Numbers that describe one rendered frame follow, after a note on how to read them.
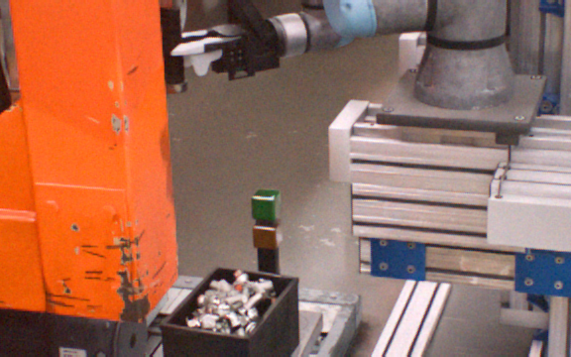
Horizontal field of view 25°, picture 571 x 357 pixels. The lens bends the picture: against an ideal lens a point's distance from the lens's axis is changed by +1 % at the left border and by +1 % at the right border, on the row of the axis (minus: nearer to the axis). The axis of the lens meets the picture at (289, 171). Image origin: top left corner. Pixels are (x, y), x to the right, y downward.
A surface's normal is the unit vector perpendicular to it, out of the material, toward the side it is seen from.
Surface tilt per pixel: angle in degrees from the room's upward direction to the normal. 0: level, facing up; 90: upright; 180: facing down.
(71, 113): 90
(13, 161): 90
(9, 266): 90
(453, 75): 72
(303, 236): 0
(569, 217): 90
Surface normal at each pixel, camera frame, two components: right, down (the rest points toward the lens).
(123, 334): 0.96, 0.07
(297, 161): -0.04, -0.93
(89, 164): -0.28, 0.36
